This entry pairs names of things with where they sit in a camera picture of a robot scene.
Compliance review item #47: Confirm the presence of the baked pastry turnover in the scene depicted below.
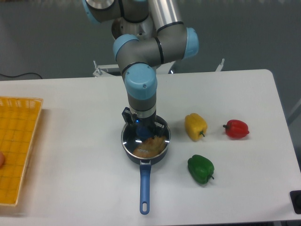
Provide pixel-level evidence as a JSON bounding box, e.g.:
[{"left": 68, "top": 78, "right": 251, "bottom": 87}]
[{"left": 133, "top": 136, "right": 166, "bottom": 158}]

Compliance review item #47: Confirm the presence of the glass lid blue knob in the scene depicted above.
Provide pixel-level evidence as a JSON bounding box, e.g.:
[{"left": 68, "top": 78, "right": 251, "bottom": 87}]
[{"left": 121, "top": 116, "right": 171, "bottom": 161}]

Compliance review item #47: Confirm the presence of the yellow bell pepper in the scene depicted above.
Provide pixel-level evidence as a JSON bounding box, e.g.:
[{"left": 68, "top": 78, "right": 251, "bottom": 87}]
[{"left": 184, "top": 113, "right": 207, "bottom": 142}]

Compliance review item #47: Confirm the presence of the black cable on floor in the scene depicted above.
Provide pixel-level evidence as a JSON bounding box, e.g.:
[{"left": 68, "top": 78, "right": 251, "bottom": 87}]
[{"left": 0, "top": 72, "right": 43, "bottom": 80}]

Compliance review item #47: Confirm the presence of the dark blue saucepan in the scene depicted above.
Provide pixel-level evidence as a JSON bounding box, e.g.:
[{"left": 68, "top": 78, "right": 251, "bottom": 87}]
[{"left": 120, "top": 115, "right": 172, "bottom": 215}]

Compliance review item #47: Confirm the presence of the black device at table edge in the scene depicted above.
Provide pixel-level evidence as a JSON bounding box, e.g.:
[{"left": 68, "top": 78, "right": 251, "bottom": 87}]
[{"left": 290, "top": 190, "right": 301, "bottom": 214}]

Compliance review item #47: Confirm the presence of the red bell pepper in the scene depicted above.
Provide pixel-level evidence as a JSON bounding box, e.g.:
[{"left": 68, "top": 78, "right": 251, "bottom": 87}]
[{"left": 223, "top": 120, "right": 249, "bottom": 139}]

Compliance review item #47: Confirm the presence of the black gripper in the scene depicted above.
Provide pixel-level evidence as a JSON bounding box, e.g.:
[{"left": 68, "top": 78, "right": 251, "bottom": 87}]
[{"left": 122, "top": 107, "right": 165, "bottom": 139}]

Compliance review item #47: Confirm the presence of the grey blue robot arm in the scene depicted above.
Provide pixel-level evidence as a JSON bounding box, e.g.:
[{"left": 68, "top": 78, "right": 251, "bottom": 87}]
[{"left": 83, "top": 0, "right": 199, "bottom": 140}]

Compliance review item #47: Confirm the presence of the yellow woven basket tray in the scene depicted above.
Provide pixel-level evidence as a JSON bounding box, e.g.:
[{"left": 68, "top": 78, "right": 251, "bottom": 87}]
[{"left": 0, "top": 96, "right": 43, "bottom": 206}]

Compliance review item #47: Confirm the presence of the white metal base frame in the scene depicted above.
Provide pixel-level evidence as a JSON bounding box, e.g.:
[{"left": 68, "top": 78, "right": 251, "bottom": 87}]
[{"left": 92, "top": 58, "right": 225, "bottom": 78}]

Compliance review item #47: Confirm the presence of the green bell pepper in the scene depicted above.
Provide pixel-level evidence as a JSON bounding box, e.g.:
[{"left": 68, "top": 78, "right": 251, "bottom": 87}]
[{"left": 188, "top": 154, "right": 214, "bottom": 185}]

